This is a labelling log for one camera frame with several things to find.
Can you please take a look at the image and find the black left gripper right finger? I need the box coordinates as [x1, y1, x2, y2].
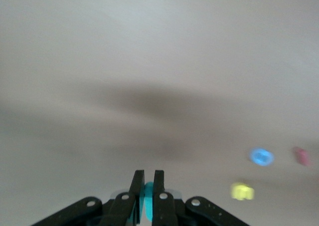
[152, 170, 250, 226]

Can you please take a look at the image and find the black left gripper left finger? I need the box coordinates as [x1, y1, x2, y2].
[31, 170, 145, 226]

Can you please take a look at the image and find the teal letter j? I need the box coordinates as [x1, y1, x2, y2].
[129, 182, 155, 223]

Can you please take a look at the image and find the blue letter o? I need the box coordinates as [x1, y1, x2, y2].
[249, 147, 275, 167]

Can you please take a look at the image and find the yellow letter u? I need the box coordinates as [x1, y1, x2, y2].
[230, 182, 255, 201]

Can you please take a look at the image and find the dark red letter l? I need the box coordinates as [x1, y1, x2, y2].
[292, 146, 312, 167]

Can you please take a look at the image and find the brown table cover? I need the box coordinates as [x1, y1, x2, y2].
[0, 0, 319, 226]

